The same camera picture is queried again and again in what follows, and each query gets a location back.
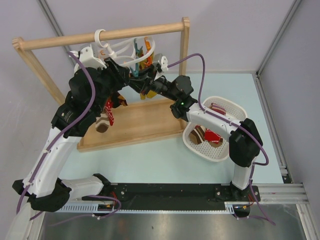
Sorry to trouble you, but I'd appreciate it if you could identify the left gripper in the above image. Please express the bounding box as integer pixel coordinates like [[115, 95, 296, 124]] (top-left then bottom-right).
[[92, 56, 129, 114]]

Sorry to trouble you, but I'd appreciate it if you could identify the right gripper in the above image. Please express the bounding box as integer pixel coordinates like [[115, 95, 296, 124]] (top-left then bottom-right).
[[127, 64, 179, 102]]

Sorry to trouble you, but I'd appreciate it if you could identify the teal peg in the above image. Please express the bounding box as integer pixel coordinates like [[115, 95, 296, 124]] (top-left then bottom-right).
[[133, 38, 144, 58], [129, 63, 140, 77]]

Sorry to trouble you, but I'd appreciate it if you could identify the white plastic clip hanger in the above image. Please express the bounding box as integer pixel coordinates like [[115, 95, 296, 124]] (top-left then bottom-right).
[[93, 29, 156, 67]]

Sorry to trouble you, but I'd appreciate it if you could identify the brown striped sock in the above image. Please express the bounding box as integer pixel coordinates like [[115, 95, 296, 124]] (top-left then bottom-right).
[[95, 112, 110, 134], [188, 125, 224, 148]]

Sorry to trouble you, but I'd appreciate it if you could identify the red patterned sock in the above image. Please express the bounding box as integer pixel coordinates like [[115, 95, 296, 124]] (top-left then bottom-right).
[[104, 99, 115, 126], [204, 128, 223, 144]]

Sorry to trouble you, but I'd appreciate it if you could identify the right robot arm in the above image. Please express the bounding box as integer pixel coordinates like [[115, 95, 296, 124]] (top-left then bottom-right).
[[127, 69, 263, 201]]

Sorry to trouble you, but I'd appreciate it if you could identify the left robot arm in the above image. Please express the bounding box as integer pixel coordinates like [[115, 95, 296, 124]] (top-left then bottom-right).
[[12, 58, 130, 212]]

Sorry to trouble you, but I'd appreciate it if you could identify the mustard yellow sock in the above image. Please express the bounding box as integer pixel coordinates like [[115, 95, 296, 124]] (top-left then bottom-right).
[[139, 60, 157, 100]]

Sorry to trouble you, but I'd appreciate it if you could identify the black argyle sock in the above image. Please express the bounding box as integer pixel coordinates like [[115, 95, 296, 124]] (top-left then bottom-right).
[[111, 91, 128, 109]]

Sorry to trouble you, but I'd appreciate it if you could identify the wooden clothes rack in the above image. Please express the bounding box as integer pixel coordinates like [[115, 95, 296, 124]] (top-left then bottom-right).
[[12, 17, 190, 152]]

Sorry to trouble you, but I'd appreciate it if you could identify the brown striped hanging sock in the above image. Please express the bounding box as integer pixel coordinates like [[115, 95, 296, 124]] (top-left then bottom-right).
[[95, 112, 110, 134]]

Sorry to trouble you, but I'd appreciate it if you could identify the white perforated plastic basket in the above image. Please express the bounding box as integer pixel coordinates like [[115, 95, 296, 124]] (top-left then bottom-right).
[[182, 96, 248, 162]]

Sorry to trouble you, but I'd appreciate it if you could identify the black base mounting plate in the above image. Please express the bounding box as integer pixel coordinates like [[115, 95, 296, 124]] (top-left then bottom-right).
[[82, 182, 261, 217]]

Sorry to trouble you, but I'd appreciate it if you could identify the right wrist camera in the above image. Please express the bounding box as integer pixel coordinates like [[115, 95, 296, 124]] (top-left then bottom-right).
[[152, 53, 169, 74]]

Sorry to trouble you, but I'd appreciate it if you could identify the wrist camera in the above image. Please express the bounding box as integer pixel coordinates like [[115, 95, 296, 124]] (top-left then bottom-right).
[[152, 53, 169, 74], [70, 43, 107, 69]]

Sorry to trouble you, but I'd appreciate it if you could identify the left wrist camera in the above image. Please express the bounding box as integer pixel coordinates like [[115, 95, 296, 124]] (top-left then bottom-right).
[[70, 43, 107, 69]]

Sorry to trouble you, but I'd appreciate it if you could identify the white slotted cable duct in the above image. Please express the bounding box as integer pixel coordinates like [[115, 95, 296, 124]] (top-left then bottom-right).
[[57, 201, 235, 214]]

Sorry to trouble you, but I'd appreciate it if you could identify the aluminium frame rail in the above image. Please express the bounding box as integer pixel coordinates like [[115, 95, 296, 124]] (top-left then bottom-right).
[[257, 183, 309, 205]]

